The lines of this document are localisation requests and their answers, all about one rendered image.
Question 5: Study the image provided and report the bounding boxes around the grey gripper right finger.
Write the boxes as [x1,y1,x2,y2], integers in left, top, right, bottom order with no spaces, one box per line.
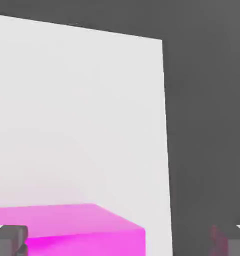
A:
[210,224,240,256]

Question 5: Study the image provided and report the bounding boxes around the large magenta box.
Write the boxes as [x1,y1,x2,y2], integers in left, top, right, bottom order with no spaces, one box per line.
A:
[0,202,147,256]

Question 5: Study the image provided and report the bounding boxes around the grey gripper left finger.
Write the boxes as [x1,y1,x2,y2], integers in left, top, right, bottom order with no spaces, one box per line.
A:
[0,224,29,256]

